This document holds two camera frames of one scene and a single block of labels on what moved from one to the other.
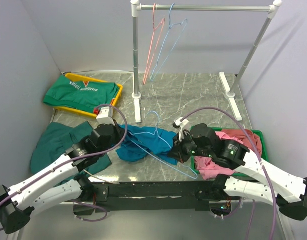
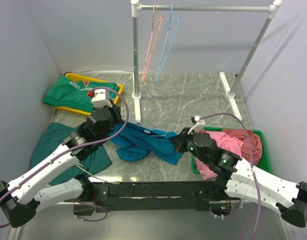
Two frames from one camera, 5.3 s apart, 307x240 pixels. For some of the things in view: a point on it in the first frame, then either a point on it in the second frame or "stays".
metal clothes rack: x=136 y=7 stays
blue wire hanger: x=167 y=142 -> x=151 y=128
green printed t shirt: x=87 y=96 stays
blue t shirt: x=142 y=141 stays
